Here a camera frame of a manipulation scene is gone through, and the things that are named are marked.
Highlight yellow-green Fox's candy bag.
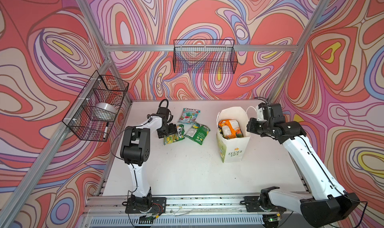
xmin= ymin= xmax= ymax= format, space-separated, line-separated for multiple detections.
xmin=164 ymin=124 xmax=185 ymax=145

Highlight teal Fox's candy bag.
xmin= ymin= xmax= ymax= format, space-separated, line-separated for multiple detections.
xmin=178 ymin=108 xmax=201 ymax=124

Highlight green Fox's candy bag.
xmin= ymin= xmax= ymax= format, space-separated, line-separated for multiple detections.
xmin=185 ymin=122 xmax=211 ymax=145

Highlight orange snack bag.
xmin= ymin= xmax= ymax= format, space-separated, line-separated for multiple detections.
xmin=218 ymin=119 xmax=244 ymax=140

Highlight white paper bag with flowers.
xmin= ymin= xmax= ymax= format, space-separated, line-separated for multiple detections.
xmin=216 ymin=107 xmax=251 ymax=163

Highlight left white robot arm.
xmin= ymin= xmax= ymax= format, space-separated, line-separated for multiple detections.
xmin=120 ymin=107 xmax=177 ymax=214

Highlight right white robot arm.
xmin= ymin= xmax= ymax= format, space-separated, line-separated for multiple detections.
xmin=247 ymin=101 xmax=361 ymax=228

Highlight silver tape roll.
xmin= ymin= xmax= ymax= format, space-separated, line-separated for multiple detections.
xmin=96 ymin=102 xmax=118 ymax=114

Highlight black wire basket left wall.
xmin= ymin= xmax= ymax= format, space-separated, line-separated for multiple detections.
xmin=62 ymin=71 xmax=129 ymax=142

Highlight black wire basket wall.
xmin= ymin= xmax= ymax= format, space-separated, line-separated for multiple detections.
xmin=173 ymin=38 xmax=238 ymax=74
xmin=62 ymin=71 xmax=129 ymax=142

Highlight black wire basket back wall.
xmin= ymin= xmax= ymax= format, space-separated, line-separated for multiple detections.
xmin=173 ymin=38 xmax=238 ymax=74

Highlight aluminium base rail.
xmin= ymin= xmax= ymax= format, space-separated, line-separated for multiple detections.
xmin=76 ymin=194 xmax=310 ymax=228

